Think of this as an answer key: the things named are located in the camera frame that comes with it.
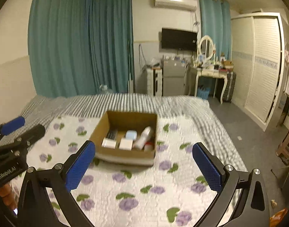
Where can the white louvered wardrobe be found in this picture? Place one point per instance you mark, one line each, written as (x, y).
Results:
(258, 59)

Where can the white suitcase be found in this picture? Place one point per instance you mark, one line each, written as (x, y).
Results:
(154, 82)

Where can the white floral quilted mat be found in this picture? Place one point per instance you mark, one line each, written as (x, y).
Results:
(172, 192)

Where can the oval vanity mirror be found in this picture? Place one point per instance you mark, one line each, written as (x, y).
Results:
(206, 48)

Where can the teal curtain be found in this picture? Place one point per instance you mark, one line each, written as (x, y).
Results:
(77, 45)
(216, 23)

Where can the silver mini fridge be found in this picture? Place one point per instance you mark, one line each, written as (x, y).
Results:
(173, 78)

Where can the dark suitcase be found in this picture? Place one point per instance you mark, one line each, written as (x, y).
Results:
(228, 94)

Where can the teal curtain right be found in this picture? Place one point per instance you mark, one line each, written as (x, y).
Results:
(216, 23)

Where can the white dressing table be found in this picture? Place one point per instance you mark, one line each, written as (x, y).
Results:
(212, 74)

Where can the black remote control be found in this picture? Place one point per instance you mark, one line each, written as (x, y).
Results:
(112, 134)

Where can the person's left hand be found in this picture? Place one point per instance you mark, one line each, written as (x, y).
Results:
(7, 196)

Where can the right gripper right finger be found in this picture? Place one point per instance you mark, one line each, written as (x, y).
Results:
(220, 178)

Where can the clear water jug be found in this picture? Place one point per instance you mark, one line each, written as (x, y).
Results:
(105, 90)

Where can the white air conditioner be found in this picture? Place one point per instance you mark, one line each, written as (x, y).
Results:
(189, 5)

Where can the white charger box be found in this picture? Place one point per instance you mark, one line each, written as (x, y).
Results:
(126, 144)

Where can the grey checkered bedspread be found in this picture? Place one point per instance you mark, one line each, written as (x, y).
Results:
(42, 110)

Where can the orange snack bag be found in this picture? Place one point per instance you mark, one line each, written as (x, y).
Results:
(278, 217)

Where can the brown wooden stool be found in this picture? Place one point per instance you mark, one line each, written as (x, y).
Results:
(283, 150)

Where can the brown cardboard box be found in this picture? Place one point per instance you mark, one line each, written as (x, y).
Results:
(122, 122)

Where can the blue laundry basket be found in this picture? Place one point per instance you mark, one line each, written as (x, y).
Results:
(203, 93)

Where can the white bottle red cap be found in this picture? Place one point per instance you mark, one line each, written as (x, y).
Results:
(149, 146)

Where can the white small box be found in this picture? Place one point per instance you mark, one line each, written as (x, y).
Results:
(109, 143)

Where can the teal curtain left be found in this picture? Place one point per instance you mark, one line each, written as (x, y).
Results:
(77, 45)

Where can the black wall television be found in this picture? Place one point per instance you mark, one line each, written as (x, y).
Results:
(178, 39)

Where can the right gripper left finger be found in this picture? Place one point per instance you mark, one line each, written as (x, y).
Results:
(66, 177)

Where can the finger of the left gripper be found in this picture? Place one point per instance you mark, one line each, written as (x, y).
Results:
(11, 126)
(30, 137)

